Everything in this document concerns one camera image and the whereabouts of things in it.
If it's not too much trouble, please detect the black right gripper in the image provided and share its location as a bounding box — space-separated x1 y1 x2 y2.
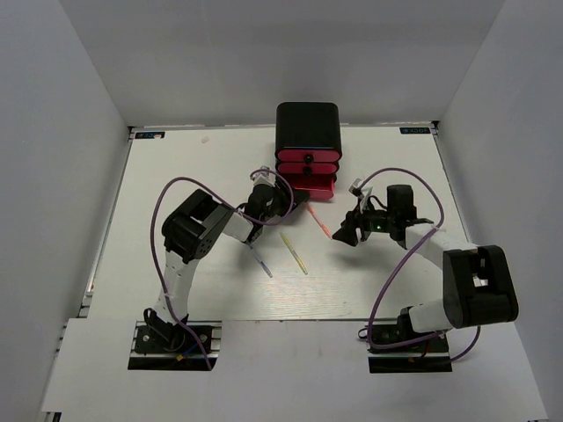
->
333 198 396 246

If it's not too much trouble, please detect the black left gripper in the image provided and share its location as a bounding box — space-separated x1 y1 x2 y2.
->
260 177 310 224

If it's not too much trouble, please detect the pink drawer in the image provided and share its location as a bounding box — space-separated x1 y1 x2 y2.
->
276 149 341 164
276 162 340 176
286 174 336 200

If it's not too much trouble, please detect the red thin pen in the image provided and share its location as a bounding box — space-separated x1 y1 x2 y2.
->
306 204 332 239

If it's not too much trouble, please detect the pink top drawer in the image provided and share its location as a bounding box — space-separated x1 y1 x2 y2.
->
276 149 341 164

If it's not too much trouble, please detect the pink bottom drawer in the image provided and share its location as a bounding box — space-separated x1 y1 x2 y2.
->
286 174 336 200

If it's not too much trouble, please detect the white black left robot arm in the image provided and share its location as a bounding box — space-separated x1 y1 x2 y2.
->
143 181 310 351

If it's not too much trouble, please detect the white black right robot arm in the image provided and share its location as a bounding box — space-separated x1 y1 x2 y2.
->
333 180 519 351

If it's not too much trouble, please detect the yellow thin pen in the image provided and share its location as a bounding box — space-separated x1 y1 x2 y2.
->
280 232 308 275

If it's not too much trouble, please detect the blue thin pen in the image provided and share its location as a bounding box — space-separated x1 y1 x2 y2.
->
248 244 273 278

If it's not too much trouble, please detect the black drawer cabinet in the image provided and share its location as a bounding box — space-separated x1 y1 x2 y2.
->
274 102 342 168

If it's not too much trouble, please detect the right table logo sticker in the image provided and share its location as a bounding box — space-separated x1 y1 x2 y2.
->
399 127 431 135

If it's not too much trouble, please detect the table logo sticker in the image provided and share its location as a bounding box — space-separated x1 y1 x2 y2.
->
135 131 165 140
399 127 431 135

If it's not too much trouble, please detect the left table logo sticker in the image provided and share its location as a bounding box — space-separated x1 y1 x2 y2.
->
135 131 165 140

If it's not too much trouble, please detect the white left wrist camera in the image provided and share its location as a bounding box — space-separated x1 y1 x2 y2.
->
250 165 276 187

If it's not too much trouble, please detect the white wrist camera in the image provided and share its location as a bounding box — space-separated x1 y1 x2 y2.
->
250 165 276 187
348 178 373 211

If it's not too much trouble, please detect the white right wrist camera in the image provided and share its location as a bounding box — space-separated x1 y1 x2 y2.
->
348 178 373 211

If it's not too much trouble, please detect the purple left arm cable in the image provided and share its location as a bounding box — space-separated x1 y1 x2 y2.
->
149 169 296 369

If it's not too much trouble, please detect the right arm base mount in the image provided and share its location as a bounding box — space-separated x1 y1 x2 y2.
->
357 324 452 374

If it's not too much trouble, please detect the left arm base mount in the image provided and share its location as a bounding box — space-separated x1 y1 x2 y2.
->
128 322 222 372

